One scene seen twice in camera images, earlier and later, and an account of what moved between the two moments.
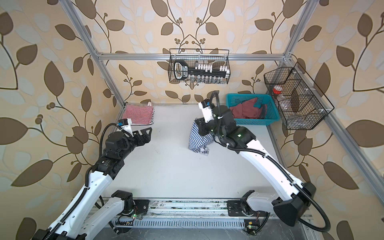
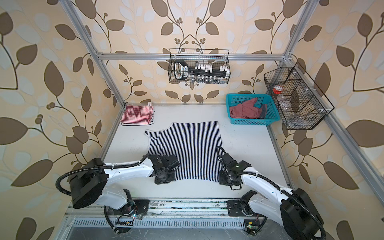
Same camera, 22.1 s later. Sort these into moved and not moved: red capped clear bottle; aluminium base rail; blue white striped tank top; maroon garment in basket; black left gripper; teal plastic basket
Moved: black left gripper; blue white striped tank top
Not moved: teal plastic basket; maroon garment in basket; red capped clear bottle; aluminium base rail
